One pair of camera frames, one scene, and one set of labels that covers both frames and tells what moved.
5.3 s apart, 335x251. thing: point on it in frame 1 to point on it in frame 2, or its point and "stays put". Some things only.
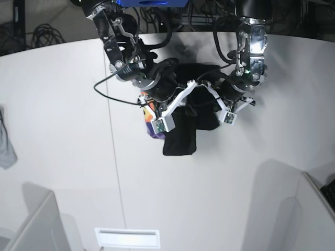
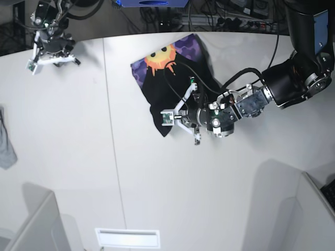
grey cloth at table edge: x=8 y=156 stays put
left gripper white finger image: x=143 y=99 to x=37 y=36
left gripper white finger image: x=191 y=84 to x=68 y=58
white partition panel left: x=43 y=230 stays put
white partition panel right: x=306 y=221 stays put
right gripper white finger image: x=220 y=101 to x=193 y=87
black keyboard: x=328 y=191 stays put
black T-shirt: x=198 y=110 to x=164 y=77
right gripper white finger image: x=248 y=100 to x=196 y=133
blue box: x=153 y=3 stays put
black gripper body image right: x=233 y=91 to x=193 y=116
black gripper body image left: x=160 y=82 to x=57 y=44
